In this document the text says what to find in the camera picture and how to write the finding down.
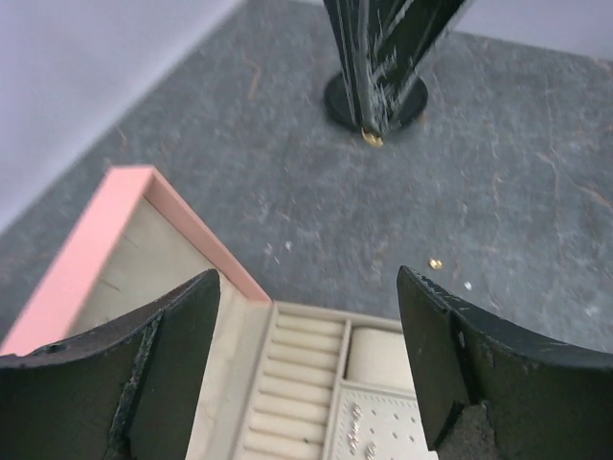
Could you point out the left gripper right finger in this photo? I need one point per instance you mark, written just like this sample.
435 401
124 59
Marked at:
489 389

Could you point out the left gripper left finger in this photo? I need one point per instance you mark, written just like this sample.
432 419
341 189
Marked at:
127 389

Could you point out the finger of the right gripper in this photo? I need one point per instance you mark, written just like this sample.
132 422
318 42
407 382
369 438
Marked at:
382 46

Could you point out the pink jewelry box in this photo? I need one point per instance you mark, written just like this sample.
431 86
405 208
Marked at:
274 385

